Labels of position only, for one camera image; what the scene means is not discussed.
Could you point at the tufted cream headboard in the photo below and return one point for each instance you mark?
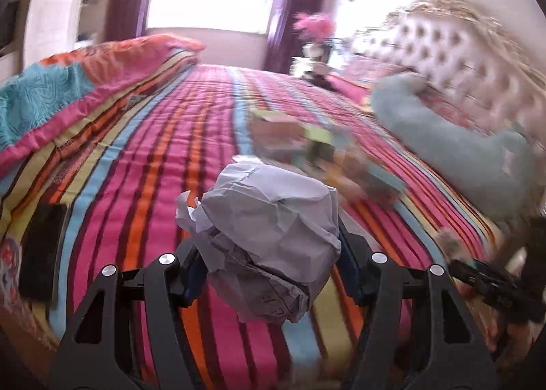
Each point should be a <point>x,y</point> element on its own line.
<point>468,57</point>

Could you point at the folded colourful quilt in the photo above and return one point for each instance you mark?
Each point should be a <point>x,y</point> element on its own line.
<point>49,96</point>

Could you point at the pink white box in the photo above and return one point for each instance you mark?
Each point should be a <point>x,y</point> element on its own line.
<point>276,135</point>

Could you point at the striped colourful bedspread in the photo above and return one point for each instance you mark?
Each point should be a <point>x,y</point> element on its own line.
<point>119,173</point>

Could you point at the lime green box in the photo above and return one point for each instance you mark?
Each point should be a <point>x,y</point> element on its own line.
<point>320,143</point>

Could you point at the purple curtain right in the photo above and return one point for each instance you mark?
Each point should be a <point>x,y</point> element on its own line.
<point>283,41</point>

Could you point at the grey paper ball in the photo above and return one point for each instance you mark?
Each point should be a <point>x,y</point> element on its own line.
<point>268,236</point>

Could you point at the pink feather flowers vase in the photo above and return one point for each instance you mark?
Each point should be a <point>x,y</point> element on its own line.
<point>317,30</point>

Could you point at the light blue long plush pillow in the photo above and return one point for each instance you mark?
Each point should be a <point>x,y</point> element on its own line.
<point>496,173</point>

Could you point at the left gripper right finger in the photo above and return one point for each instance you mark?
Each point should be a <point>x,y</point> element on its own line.
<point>417,332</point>

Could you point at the black smartphone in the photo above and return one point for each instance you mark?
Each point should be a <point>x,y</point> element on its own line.
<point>41,246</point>

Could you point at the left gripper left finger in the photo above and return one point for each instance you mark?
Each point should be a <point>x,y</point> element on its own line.
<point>97,350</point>

